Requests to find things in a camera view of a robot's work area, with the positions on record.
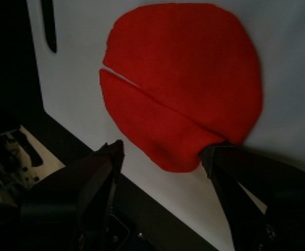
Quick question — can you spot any white cutting board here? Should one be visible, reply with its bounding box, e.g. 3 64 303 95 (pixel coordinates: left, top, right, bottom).
27 0 305 251

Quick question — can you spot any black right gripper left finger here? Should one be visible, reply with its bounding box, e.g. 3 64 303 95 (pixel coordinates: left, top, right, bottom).
22 139 126 251

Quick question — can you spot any white and black equipment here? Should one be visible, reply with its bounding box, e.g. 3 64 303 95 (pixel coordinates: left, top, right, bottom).
0 125 67 204

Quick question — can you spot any red dough half, larger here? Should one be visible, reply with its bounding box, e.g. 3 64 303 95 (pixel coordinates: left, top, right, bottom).
102 2 266 147

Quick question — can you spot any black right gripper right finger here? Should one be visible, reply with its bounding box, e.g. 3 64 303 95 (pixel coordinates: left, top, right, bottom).
200 142 305 251

